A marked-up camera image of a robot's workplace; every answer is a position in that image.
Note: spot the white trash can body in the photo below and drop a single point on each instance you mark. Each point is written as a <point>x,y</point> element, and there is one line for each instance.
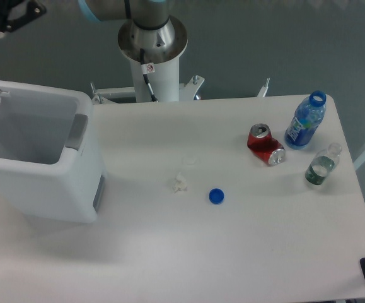
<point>50,159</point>

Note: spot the blue plastic drink bottle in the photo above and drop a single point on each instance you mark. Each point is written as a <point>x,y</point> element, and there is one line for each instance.
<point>307,118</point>

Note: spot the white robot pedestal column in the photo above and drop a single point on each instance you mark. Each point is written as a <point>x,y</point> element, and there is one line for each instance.
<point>154,56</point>

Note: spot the crumpled white paper scrap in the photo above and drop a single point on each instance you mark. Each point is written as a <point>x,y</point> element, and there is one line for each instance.
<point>180,183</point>

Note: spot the white translucent bottle cap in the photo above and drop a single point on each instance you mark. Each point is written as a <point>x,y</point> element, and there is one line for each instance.
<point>189,159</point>

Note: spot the clear green-label bottle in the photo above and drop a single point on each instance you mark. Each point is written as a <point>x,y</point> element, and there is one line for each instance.
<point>324,162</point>

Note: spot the blue bottle cap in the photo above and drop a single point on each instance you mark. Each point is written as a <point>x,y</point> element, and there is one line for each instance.
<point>216,196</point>

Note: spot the crushed red soda can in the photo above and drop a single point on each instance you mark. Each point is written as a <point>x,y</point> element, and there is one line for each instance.
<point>264,146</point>

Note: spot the white metal table frame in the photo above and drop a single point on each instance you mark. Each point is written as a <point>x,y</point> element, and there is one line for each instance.
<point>186,91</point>

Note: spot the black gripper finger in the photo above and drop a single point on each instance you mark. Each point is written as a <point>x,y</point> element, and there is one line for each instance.
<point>17,14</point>

